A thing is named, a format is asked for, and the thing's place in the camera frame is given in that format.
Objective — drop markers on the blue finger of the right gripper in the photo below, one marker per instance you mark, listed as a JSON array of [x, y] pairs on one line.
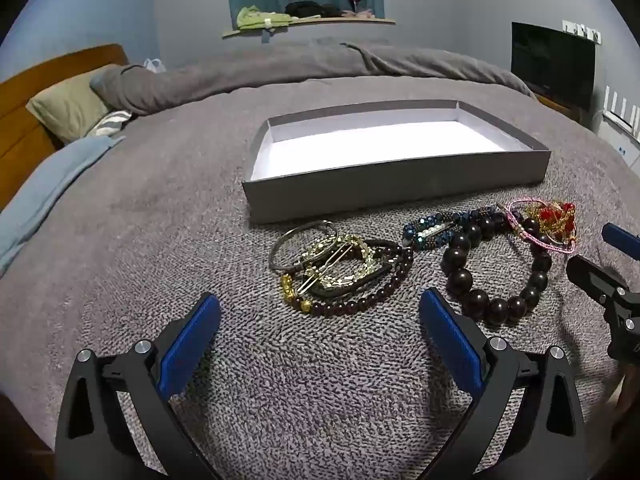
[[598, 284], [622, 240]]

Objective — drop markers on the white plastic bag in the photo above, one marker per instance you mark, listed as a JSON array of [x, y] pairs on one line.
[[154, 65]]

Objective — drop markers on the striped pillow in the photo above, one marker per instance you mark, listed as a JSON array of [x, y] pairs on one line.
[[111, 123]]

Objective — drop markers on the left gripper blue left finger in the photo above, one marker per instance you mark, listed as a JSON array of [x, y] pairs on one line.
[[93, 440]]

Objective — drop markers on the white wall sockets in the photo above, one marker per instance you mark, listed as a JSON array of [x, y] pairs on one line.
[[582, 30]]

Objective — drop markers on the grey bed blanket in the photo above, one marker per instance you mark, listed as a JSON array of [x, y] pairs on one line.
[[296, 384]]

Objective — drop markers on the wooden window sill shelf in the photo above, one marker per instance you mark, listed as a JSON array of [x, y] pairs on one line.
[[312, 22]]

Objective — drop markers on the black television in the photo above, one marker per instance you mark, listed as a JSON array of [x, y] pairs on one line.
[[555, 64]]

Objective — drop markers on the silver bangle rings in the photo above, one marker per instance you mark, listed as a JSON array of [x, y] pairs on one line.
[[290, 249]]

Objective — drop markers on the olive green pillow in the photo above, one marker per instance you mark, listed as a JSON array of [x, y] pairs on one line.
[[70, 108]]

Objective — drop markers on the light blue pillow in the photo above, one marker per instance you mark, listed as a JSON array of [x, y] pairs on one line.
[[24, 214]]

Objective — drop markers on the black clothes on sill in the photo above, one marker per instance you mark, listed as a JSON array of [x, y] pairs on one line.
[[308, 9]]

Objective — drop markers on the wooden tv stand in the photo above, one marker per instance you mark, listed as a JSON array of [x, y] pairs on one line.
[[569, 111]]

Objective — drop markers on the grey shallow cardboard tray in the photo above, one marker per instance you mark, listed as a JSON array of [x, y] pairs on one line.
[[348, 157]]

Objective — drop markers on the grey duvet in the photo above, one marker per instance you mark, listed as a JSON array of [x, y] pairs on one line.
[[142, 92]]

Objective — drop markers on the green cloth on sill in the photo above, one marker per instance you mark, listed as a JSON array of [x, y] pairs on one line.
[[250, 18]]

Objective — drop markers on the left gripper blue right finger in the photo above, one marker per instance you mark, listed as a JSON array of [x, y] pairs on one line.
[[547, 439]]

